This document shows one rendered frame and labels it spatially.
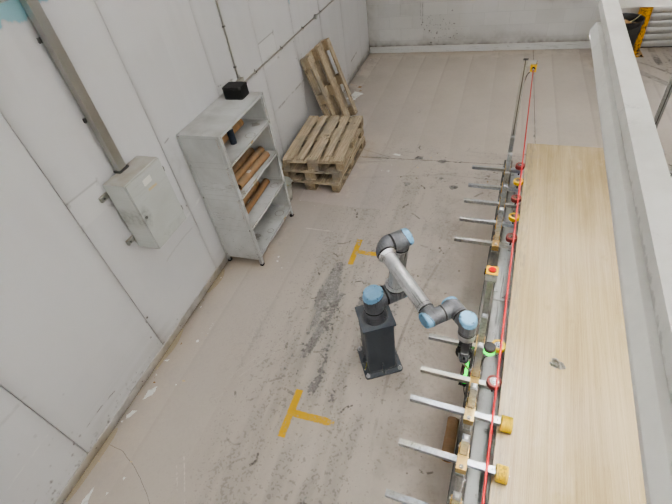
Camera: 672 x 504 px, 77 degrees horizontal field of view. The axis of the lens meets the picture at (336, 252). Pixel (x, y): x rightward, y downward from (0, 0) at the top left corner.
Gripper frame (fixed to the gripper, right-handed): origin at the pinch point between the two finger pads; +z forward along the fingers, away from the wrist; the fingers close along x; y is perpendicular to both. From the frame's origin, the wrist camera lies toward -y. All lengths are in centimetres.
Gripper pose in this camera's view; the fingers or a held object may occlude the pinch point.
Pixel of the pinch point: (463, 361)
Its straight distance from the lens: 255.5
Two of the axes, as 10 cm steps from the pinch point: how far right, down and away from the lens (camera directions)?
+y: 3.5, -6.8, 6.5
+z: 1.3, 7.2, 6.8
